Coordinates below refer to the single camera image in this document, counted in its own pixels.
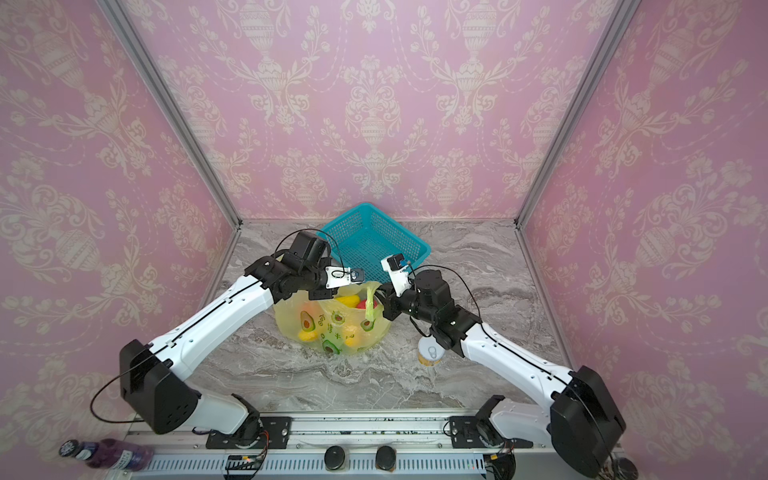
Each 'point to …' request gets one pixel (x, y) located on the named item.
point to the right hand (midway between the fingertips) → (373, 287)
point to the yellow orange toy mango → (349, 300)
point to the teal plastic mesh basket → (364, 236)
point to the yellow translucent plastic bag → (350, 322)
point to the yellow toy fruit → (349, 342)
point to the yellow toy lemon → (308, 335)
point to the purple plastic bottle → (108, 452)
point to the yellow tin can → (430, 352)
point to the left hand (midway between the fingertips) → (338, 274)
